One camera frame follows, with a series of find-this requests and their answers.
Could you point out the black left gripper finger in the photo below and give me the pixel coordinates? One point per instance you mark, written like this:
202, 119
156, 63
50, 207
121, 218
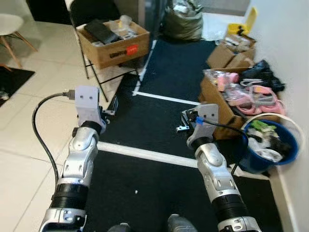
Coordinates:
115, 104

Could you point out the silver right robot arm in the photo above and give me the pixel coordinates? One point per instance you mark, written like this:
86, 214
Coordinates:
217, 179

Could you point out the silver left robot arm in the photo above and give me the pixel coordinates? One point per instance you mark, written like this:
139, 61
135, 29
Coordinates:
77, 164

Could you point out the green wrapper trash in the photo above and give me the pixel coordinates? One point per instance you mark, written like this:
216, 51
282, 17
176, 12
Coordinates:
259, 125

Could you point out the blue rubbish bucket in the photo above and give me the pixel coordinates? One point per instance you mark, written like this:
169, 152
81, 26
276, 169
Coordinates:
253, 162

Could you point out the white plastic trash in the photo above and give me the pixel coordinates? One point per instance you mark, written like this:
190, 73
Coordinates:
270, 152

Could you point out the yellow plastic bin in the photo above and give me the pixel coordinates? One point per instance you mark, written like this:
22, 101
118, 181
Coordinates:
251, 19

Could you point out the cardboard box with pink items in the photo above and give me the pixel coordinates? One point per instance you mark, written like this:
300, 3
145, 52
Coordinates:
215, 104

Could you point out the cardboard box with red label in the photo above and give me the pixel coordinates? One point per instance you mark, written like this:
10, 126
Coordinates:
116, 53

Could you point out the small open cardboard box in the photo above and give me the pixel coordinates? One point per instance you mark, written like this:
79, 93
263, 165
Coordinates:
222, 58

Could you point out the dark grey flat pad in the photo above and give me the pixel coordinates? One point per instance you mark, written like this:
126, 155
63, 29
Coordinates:
101, 31

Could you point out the clear plastic bag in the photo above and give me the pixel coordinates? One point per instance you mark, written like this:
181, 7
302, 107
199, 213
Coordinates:
124, 29

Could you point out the dark blue carpet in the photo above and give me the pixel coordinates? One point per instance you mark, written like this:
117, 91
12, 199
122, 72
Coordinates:
159, 193

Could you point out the black plastic bag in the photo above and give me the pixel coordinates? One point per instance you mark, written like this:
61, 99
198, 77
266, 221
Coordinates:
263, 75

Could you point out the green garbage bag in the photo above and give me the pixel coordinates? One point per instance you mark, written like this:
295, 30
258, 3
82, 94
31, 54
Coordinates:
183, 21

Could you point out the black folding chair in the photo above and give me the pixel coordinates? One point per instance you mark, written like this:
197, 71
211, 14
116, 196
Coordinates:
91, 9

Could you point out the black floor mat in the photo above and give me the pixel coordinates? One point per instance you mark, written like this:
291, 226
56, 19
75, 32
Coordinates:
12, 82

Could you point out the grey right robot foot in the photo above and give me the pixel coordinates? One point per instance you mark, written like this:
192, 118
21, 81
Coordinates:
182, 224

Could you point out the grey robot foot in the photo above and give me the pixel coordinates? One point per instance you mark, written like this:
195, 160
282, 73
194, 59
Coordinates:
182, 224
119, 228

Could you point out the grey left robot foot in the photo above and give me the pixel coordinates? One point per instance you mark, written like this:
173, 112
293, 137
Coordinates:
119, 228

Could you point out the white chair wooden legs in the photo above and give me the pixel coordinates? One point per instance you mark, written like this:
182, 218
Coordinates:
9, 24

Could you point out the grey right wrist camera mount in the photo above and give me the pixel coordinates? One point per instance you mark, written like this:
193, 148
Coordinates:
206, 121

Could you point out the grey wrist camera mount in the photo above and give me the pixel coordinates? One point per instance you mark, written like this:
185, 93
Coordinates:
89, 104
206, 121

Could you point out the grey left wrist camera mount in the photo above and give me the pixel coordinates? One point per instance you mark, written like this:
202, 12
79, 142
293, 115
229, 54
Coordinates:
89, 104

